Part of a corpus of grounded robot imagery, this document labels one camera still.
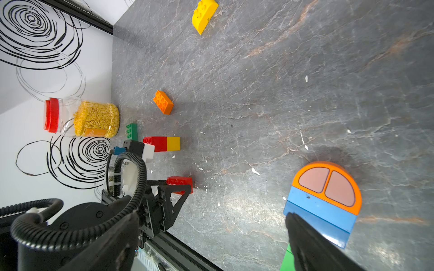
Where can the orange long lego brick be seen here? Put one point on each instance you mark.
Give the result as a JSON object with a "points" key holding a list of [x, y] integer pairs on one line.
{"points": [[163, 102]]}

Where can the small red lego brick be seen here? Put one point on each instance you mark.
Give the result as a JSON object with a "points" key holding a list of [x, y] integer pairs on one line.
{"points": [[159, 143]]}

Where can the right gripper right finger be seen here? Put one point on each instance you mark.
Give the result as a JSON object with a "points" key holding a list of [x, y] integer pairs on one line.
{"points": [[313, 252]]}

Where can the plastic jar red lid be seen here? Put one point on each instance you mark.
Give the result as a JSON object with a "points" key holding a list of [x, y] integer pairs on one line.
{"points": [[75, 117]]}

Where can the green tall lego brick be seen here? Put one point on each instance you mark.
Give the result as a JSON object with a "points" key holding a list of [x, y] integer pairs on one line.
{"points": [[288, 263]]}

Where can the light blue lego brick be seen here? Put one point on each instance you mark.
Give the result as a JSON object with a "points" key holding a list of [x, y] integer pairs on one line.
{"points": [[330, 221]]}

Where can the green lego plate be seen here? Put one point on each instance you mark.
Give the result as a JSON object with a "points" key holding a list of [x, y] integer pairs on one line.
{"points": [[132, 132]]}

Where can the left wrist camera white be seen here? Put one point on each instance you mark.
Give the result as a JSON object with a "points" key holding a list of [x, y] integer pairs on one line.
{"points": [[129, 169]]}

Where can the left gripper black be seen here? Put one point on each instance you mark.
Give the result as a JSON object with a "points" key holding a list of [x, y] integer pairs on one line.
{"points": [[154, 213]]}

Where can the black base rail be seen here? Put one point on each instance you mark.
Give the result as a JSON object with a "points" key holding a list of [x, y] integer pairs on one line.
{"points": [[171, 249]]}

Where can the yellow square lego brick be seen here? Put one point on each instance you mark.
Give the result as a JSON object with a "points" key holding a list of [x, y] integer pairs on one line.
{"points": [[173, 143]]}

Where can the orange round lego piece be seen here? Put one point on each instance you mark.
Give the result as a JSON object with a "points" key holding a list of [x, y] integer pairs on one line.
{"points": [[330, 183]]}

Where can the yellow curved lego brick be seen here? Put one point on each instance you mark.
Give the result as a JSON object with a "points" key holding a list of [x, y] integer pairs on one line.
{"points": [[203, 13]]}

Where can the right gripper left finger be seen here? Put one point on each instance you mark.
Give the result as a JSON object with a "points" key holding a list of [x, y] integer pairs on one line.
{"points": [[113, 251]]}

